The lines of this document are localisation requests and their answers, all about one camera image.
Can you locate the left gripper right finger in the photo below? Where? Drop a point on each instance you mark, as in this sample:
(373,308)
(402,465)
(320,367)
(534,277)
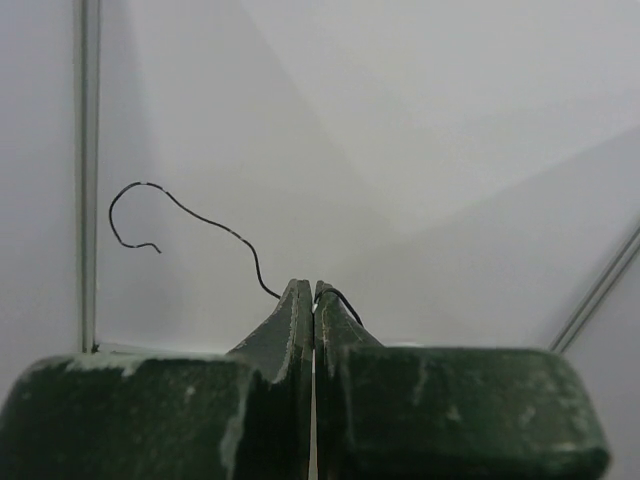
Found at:
(416,412)

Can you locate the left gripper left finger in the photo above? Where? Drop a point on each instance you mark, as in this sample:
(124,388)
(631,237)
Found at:
(245,414)

